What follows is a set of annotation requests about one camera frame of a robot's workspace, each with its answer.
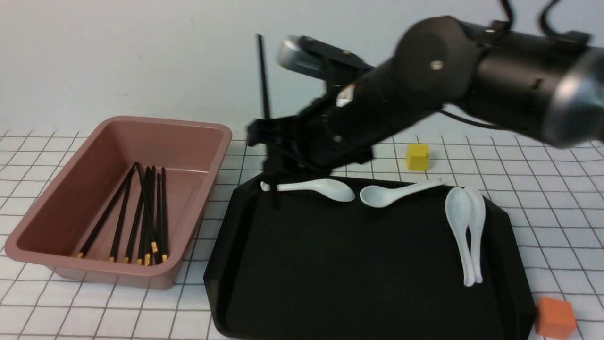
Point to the black chopstick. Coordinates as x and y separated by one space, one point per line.
165 238
151 179
131 256
263 80
107 211
121 221
157 256

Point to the yellow cube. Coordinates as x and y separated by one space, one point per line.
417 157

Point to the pink plastic bin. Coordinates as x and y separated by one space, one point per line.
53 230

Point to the orange cube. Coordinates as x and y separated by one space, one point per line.
555 319

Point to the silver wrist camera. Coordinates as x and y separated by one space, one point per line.
310 57

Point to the black plastic tray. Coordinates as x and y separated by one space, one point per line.
314 269

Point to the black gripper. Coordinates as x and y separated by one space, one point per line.
326 135

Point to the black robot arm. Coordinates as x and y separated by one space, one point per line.
548 88

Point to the white spoon right inner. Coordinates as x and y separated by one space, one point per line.
458 210

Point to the black chopstick crossing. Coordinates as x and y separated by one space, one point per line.
145 239

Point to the white spoon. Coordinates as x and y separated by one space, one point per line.
332 189
378 197
458 210
476 226

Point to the white spoon right outer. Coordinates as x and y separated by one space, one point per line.
476 226

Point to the white spoon centre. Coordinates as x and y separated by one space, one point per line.
378 197

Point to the white spoon far left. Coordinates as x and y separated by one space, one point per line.
332 189

